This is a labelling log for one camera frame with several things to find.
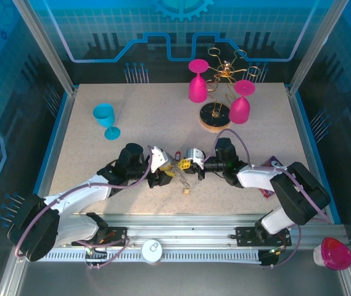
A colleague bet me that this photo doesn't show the gold wire glass rack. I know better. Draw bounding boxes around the gold wire glass rack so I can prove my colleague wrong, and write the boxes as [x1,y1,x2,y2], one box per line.
[199,46,261,134]

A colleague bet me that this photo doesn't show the cyan plastic goblet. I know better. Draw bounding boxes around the cyan plastic goblet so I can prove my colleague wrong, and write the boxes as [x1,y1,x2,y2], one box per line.
[93,103,122,141]

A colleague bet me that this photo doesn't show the pink plastic goblet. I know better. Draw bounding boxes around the pink plastic goblet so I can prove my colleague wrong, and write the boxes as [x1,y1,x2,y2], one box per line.
[228,79,256,125]
[188,59,209,104]

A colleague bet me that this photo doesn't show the white cup with pink lid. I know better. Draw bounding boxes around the white cup with pink lid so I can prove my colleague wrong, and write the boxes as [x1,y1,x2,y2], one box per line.
[313,236,351,271]

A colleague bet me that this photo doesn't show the metal keyring plate with rings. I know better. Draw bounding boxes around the metal keyring plate with rings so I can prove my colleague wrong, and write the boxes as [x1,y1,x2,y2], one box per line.
[169,160,192,188]

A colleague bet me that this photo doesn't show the purple snack packet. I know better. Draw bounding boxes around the purple snack packet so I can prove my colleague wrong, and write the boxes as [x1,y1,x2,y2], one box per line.
[258,155,289,200]

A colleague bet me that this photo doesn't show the aluminium frame post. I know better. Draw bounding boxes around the aluminium frame post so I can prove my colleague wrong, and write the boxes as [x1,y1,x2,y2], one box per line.
[286,0,350,96]
[12,0,79,95]

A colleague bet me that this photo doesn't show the white slotted cable duct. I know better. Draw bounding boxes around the white slotted cable duct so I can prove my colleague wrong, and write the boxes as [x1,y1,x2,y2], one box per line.
[38,248,264,263]

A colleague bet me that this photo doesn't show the aluminium table side rail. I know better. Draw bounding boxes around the aluminium table side rail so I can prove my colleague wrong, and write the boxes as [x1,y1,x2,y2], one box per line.
[286,86,342,224]
[35,88,79,201]

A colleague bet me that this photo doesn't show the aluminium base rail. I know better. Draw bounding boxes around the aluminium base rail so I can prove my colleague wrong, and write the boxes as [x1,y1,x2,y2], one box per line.
[72,213,345,251]

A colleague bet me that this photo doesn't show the silver tin can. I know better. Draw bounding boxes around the silver tin can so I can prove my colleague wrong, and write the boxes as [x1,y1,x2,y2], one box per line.
[141,239,163,265]

